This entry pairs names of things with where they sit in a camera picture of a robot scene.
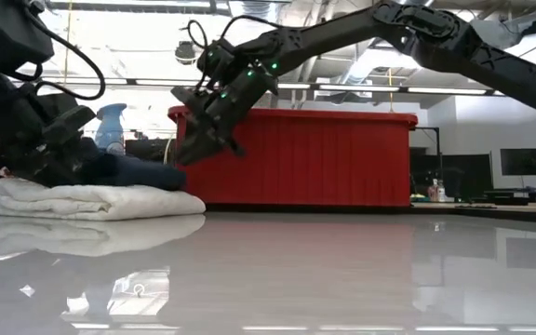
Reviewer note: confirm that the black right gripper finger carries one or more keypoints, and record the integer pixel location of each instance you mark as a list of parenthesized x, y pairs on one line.
[(203, 144)]

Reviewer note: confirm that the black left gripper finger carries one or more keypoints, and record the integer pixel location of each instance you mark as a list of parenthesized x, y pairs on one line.
[(68, 172)]

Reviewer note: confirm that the white textured towel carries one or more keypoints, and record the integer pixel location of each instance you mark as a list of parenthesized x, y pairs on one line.
[(110, 205)]

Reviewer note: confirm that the dark garment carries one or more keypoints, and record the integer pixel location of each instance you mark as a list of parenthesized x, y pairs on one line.
[(147, 174)]

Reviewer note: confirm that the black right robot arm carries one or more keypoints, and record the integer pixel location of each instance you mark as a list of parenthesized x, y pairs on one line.
[(435, 37)]

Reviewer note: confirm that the red plastic bin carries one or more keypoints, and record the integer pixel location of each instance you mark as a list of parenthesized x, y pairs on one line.
[(319, 158)]

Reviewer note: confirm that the long light bar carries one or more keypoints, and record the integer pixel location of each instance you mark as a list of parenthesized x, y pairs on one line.
[(361, 87)]

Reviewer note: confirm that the black thin stand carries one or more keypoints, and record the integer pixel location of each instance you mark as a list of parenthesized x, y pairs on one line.
[(438, 153)]

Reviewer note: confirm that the small clear bottle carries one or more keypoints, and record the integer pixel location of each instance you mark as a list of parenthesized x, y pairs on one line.
[(437, 191)]

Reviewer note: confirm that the black partition panel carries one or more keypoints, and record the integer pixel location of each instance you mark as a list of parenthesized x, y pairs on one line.
[(463, 172)]

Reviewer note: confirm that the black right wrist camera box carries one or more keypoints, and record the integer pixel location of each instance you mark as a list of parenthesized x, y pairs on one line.
[(189, 100)]

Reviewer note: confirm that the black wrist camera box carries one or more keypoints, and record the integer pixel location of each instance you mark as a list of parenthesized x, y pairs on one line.
[(7, 37), (189, 100)]

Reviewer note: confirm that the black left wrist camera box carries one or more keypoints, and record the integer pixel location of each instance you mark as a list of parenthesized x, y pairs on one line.
[(7, 37)]

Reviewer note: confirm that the narrow silver ventilation duct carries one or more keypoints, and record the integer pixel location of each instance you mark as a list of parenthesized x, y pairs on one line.
[(365, 65)]

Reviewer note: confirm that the black wall monitor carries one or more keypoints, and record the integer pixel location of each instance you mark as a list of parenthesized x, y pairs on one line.
[(524, 162)]

